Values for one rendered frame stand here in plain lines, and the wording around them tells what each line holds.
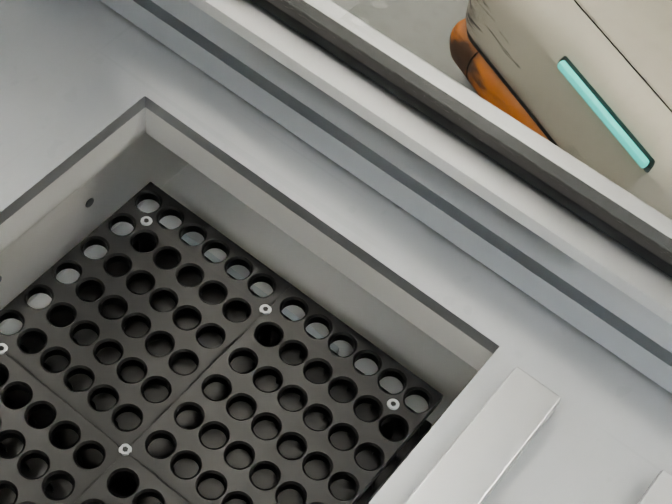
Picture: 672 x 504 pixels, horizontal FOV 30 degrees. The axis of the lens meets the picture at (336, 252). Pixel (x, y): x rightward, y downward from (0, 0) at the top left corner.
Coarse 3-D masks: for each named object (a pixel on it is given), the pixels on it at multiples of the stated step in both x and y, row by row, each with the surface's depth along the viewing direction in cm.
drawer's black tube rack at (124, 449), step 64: (64, 256) 58; (128, 256) 58; (192, 256) 59; (0, 320) 56; (64, 320) 59; (128, 320) 57; (192, 320) 60; (256, 320) 57; (0, 384) 57; (64, 384) 54; (128, 384) 55; (192, 384) 55; (256, 384) 59; (320, 384) 56; (0, 448) 56; (64, 448) 53; (128, 448) 53; (192, 448) 53; (256, 448) 54; (320, 448) 54; (384, 448) 54
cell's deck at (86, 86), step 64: (0, 0) 60; (64, 0) 61; (0, 64) 58; (64, 64) 58; (128, 64) 59; (192, 64) 59; (0, 128) 56; (64, 128) 56; (128, 128) 58; (192, 128) 57; (256, 128) 58; (0, 192) 54; (64, 192) 57; (256, 192) 57; (320, 192) 56; (320, 256) 57; (384, 256) 54; (448, 256) 55; (448, 320) 54; (512, 320) 53; (576, 384) 52; (640, 384) 52; (448, 448) 50; (576, 448) 50; (640, 448) 50
